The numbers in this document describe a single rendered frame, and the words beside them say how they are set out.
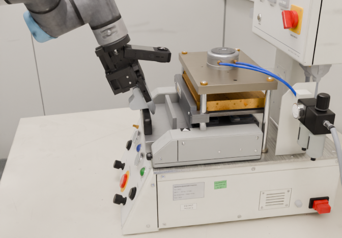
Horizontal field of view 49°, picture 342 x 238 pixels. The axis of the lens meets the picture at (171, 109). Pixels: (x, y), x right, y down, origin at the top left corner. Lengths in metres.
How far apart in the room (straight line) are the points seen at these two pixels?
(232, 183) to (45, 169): 0.61
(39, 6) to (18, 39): 1.63
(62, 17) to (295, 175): 0.64
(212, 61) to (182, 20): 1.53
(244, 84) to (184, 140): 0.18
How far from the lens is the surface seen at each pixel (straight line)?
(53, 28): 0.85
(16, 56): 2.44
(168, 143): 0.83
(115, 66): 0.90
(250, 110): 0.90
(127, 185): 1.02
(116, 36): 0.86
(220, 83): 0.83
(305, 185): 0.99
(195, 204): 0.92
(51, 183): 1.18
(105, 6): 0.85
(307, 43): 0.83
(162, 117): 0.99
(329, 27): 0.84
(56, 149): 1.35
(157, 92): 1.08
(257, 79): 0.86
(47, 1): 0.78
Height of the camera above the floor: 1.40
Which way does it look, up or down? 24 degrees down
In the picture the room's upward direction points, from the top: 1 degrees counter-clockwise
